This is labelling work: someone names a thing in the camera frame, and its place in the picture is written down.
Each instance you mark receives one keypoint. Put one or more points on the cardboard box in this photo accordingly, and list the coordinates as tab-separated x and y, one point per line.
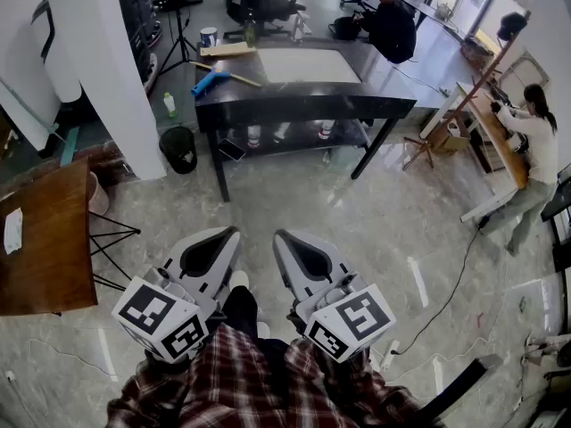
455	138

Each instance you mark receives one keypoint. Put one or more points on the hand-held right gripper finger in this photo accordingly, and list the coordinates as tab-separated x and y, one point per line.
285	272
328	252

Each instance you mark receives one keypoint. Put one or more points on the brown cardboard sheet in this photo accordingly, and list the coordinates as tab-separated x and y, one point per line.
227	49

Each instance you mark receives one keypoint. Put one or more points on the wooden desk white frame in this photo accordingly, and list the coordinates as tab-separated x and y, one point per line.
504	150

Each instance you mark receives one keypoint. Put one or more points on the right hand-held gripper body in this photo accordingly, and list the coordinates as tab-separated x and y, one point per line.
361	312

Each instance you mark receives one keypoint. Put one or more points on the white leaning panel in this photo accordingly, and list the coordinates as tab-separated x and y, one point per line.
27	114

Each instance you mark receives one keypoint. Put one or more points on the wooden coat rack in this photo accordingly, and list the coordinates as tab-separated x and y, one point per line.
464	101

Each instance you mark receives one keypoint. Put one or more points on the white paper sheet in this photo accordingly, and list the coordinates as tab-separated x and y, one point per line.
13	232

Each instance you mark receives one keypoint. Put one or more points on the person's left forearm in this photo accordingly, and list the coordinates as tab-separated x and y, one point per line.
147	390

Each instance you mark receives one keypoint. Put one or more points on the person's plaid shirt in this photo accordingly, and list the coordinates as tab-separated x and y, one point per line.
241	372

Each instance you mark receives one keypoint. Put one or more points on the person's right forearm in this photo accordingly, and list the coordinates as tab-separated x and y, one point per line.
370	395

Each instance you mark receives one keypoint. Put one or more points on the white and blue mug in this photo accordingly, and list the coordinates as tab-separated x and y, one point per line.
208	37

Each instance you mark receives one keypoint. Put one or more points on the black cap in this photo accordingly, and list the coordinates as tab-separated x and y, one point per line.
512	25

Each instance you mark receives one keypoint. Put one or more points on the black table with shelf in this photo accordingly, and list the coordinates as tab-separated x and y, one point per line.
290	98

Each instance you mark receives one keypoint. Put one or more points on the teal bar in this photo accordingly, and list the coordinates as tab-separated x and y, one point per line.
70	145

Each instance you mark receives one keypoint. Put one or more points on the long dark desk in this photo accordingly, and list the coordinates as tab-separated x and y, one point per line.
428	13

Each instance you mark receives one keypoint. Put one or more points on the black mesh waste bin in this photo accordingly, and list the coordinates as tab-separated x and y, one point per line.
179	150

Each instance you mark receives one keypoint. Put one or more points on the clear bottle green cap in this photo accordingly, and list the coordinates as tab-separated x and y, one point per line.
170	106

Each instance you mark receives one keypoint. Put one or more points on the smartphone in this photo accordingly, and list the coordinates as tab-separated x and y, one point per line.
232	149

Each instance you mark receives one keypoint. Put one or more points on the white plastic container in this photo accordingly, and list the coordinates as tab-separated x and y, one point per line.
254	136
281	133
326	130

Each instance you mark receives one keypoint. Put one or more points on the black tripod light stand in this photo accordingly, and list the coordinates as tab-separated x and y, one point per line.
180	29

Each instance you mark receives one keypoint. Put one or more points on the brown wooden table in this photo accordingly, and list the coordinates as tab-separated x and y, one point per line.
49	239

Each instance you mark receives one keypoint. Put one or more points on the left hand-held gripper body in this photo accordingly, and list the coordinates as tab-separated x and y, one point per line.
143	308

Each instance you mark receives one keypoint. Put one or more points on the flat white board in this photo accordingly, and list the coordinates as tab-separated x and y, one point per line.
308	66

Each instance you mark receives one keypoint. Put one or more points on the person's white shoe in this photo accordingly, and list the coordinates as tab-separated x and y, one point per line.
263	329
239	279

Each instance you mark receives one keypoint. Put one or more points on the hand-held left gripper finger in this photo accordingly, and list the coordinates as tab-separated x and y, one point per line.
226	272
187	250

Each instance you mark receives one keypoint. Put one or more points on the person's black trousers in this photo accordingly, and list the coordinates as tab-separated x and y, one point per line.
241	310

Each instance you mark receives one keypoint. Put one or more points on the pink basket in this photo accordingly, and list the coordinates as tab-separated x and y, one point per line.
99	194

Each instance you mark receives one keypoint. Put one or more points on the green glass bottle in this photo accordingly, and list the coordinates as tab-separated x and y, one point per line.
250	31

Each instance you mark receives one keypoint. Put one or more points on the black bag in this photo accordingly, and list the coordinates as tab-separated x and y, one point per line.
347	28

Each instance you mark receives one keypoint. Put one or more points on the white power strip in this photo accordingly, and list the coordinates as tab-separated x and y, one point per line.
389	355

